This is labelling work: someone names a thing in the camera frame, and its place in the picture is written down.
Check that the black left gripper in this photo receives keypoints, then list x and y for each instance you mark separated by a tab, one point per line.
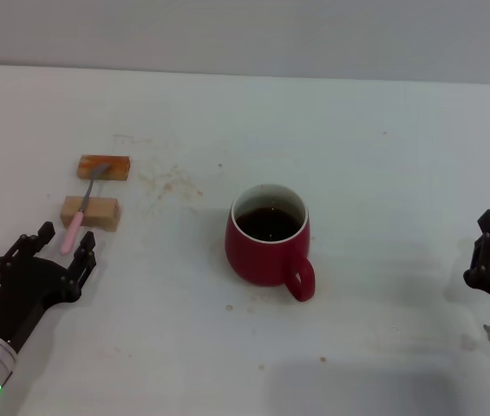
28	294

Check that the red ceramic coffee cup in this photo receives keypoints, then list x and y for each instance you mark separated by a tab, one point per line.
262	255

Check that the plain wooden block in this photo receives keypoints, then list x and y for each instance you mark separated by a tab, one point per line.
101	214

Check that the orange stained wooden block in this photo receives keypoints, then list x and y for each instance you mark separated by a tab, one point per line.
116	169

